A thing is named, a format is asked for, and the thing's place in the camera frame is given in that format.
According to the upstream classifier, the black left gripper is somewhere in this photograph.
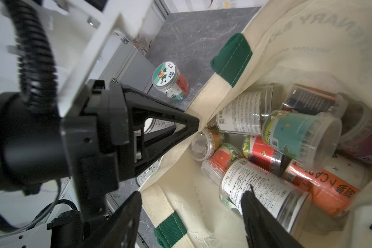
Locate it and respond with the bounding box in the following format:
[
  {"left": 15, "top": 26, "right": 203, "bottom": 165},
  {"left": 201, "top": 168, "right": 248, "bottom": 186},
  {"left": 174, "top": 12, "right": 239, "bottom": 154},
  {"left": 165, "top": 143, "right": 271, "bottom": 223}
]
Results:
[{"left": 61, "top": 80, "right": 199, "bottom": 214}]

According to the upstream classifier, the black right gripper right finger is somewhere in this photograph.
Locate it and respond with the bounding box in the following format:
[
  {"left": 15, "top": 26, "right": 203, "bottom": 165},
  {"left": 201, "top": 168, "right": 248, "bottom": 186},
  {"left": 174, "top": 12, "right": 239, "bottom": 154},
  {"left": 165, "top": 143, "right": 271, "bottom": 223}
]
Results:
[{"left": 241, "top": 186, "right": 302, "bottom": 248}]

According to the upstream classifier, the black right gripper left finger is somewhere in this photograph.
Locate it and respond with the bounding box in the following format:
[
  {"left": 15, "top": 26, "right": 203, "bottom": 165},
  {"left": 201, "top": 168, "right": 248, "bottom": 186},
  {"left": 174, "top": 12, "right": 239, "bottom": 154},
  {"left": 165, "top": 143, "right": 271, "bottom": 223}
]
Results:
[{"left": 46, "top": 191, "right": 143, "bottom": 248}]

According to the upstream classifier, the white cartoon label seed jar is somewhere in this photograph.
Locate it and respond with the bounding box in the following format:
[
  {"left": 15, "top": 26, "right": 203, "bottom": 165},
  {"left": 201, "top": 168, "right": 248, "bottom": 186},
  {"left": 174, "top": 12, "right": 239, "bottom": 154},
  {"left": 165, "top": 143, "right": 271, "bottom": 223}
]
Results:
[{"left": 151, "top": 62, "right": 189, "bottom": 102}]

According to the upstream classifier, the red orange label seed jar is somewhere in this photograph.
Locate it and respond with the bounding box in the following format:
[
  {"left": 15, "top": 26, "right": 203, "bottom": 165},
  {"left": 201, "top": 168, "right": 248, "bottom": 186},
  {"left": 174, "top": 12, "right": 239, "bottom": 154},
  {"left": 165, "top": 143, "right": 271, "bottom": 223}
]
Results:
[{"left": 282, "top": 156, "right": 371, "bottom": 217}]

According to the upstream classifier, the clear purple label seed jar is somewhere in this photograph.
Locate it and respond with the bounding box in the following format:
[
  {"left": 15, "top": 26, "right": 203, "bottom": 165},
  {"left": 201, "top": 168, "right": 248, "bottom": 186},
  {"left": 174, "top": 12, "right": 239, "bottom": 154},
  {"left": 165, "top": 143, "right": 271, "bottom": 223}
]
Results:
[{"left": 337, "top": 101, "right": 372, "bottom": 165}]

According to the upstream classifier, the white purple cartoon seed jar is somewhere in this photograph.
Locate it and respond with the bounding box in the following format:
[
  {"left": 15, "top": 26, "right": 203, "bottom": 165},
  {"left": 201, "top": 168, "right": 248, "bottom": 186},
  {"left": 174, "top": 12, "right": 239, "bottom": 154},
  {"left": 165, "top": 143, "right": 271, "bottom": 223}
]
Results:
[{"left": 136, "top": 159, "right": 161, "bottom": 187}]

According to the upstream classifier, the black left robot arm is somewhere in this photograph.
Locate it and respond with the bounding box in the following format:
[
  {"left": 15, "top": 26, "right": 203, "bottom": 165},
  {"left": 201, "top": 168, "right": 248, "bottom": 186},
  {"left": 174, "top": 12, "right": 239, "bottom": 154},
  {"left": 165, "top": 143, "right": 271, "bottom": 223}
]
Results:
[{"left": 0, "top": 1, "right": 199, "bottom": 222}]

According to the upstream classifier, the grey label seed jar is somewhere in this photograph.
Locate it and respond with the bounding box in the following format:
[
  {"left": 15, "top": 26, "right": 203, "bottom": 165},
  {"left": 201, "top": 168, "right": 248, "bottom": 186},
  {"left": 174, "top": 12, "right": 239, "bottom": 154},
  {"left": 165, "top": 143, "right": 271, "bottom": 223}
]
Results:
[{"left": 219, "top": 158, "right": 312, "bottom": 239}]

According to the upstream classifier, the teal label seed jar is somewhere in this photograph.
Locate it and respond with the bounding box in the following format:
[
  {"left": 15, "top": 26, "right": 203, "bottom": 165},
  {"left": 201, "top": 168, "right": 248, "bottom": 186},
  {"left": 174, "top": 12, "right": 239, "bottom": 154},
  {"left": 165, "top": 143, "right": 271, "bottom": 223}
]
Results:
[{"left": 261, "top": 110, "right": 343, "bottom": 172}]

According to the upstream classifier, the cream canvas tote bag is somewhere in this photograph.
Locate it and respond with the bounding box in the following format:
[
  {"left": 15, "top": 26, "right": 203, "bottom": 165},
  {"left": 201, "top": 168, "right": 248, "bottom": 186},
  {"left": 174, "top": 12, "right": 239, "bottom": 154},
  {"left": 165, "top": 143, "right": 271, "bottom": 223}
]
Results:
[{"left": 140, "top": 1, "right": 372, "bottom": 248}]

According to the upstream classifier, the small clear orange jar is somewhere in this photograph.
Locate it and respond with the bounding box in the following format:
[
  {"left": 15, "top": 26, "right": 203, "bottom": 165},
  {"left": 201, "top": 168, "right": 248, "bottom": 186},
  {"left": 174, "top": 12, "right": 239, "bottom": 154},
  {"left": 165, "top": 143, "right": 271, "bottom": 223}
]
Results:
[{"left": 188, "top": 128, "right": 225, "bottom": 161}]

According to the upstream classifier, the grey metal case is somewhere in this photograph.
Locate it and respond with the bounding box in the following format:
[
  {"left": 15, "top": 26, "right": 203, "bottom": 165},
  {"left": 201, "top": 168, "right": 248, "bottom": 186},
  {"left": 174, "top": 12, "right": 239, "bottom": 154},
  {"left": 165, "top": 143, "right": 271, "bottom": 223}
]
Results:
[{"left": 88, "top": 29, "right": 155, "bottom": 93}]

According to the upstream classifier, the red green label jar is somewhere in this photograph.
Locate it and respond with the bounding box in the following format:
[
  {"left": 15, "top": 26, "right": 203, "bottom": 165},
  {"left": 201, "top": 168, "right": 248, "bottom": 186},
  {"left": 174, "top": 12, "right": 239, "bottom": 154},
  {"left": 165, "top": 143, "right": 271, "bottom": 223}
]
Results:
[{"left": 201, "top": 143, "right": 244, "bottom": 186}]

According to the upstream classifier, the white text label jar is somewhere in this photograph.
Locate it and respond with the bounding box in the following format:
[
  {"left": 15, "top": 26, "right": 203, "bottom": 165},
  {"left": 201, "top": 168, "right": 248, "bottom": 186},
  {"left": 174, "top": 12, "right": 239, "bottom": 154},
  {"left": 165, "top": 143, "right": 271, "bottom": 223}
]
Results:
[{"left": 210, "top": 85, "right": 278, "bottom": 135}]

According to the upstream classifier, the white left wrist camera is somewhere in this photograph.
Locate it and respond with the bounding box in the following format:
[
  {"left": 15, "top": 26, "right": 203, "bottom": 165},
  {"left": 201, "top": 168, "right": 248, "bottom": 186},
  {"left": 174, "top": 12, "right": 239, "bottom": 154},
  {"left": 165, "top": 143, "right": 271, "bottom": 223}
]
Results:
[{"left": 39, "top": 1, "right": 153, "bottom": 117}]

